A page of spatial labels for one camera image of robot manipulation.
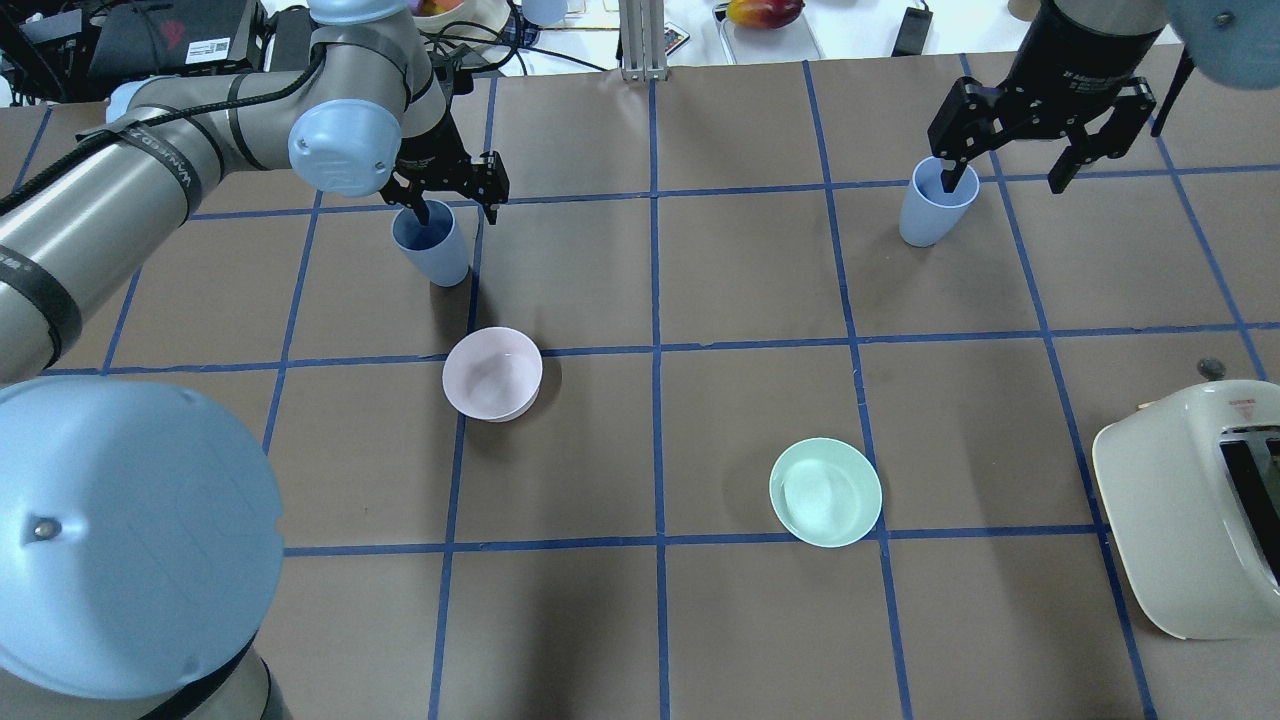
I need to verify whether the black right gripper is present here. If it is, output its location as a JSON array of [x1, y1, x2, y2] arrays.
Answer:
[[927, 1, 1157, 193]]

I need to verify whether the mango fruit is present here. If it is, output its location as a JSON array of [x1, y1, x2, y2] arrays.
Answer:
[[724, 0, 805, 29]]

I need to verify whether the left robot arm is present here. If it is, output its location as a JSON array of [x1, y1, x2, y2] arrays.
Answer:
[[3, 1, 509, 719]]

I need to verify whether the aluminium frame post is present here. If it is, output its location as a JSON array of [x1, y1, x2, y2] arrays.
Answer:
[[618, 0, 669, 82]]

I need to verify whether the black power adapter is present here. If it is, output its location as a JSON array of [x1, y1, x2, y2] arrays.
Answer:
[[891, 6, 933, 56]]

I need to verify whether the cream white toaster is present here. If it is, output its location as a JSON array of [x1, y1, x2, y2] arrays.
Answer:
[[1092, 379, 1279, 641]]

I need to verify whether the light blue cup on bench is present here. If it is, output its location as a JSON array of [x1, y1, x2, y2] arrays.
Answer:
[[520, 0, 570, 27]]

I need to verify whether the mint green bowl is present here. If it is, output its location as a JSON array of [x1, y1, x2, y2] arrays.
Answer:
[[768, 437, 884, 548]]

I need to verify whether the bowl of foam blocks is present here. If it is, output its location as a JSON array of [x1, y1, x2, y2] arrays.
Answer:
[[403, 1, 512, 38]]

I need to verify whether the pink bowl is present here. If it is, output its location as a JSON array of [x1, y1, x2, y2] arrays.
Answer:
[[442, 327, 544, 423]]

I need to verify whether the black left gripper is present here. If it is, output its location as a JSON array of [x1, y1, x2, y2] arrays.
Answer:
[[379, 55, 509, 227]]

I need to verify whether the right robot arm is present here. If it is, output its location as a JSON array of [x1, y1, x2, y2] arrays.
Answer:
[[927, 1, 1279, 193]]

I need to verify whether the small remote control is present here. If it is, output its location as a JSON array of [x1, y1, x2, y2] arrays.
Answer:
[[663, 22, 691, 56]]

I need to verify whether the black computer box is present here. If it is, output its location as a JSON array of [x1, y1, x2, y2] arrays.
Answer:
[[3, 1, 268, 102]]

